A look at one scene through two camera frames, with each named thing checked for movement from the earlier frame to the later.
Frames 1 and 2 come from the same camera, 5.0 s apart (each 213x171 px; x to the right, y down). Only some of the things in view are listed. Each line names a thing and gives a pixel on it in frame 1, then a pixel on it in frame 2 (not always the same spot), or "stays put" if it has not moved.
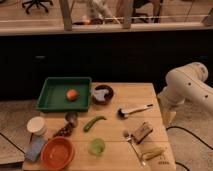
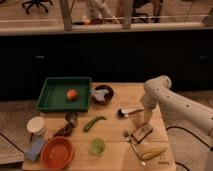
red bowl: [57, 153] stays put
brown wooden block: [142, 132] stays put
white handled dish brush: [123, 114] stays put
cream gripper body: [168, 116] -> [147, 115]
